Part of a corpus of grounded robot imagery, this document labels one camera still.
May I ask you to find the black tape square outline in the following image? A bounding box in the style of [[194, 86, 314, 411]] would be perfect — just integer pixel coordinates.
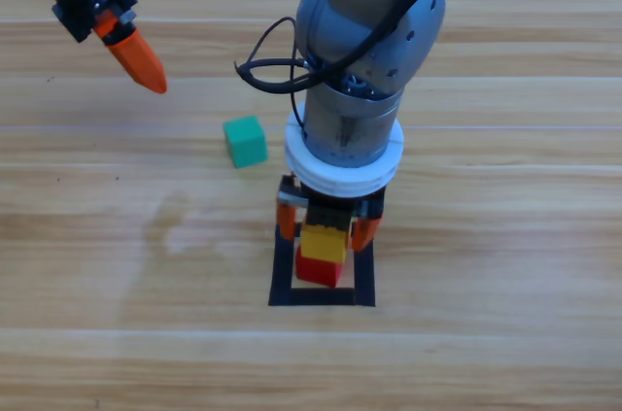
[[267, 221, 377, 308]]

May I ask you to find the red wooden cube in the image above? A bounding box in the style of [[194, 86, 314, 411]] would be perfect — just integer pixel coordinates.
[[294, 245, 345, 290]]

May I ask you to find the green wooden cube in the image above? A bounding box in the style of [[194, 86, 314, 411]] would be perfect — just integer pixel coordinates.
[[222, 115, 269, 170]]

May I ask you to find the yellow wooden cube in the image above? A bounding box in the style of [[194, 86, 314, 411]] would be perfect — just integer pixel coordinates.
[[298, 223, 352, 266]]

